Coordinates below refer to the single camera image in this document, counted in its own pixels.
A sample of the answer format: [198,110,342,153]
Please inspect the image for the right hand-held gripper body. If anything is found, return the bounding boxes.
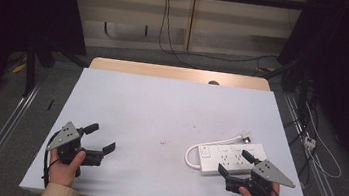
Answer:
[223,154,299,196]

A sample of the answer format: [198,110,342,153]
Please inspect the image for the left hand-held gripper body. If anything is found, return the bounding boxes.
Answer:
[45,118,109,171]

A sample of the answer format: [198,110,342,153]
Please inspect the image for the white power plug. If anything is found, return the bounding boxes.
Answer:
[236,130,254,146]

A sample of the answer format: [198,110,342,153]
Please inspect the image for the white power strip cable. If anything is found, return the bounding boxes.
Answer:
[182,129,243,176]

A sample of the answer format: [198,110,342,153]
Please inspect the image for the person's left hand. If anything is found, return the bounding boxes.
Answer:
[46,145,87,189]

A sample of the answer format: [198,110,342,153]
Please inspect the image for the white floor power strip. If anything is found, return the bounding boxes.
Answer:
[301,134,319,153]

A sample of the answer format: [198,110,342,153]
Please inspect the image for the black metal stand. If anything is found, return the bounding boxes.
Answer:
[20,38,43,99]

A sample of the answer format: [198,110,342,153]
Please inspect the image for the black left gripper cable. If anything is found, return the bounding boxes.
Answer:
[40,130,62,189]

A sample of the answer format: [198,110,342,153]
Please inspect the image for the white floor cable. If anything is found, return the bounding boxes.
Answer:
[296,101,349,181]

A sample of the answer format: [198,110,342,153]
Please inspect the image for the black floor cable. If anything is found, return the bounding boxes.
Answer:
[179,44,280,80]

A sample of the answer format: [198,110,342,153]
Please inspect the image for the black hanging wall cables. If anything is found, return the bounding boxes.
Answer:
[154,0,207,71]

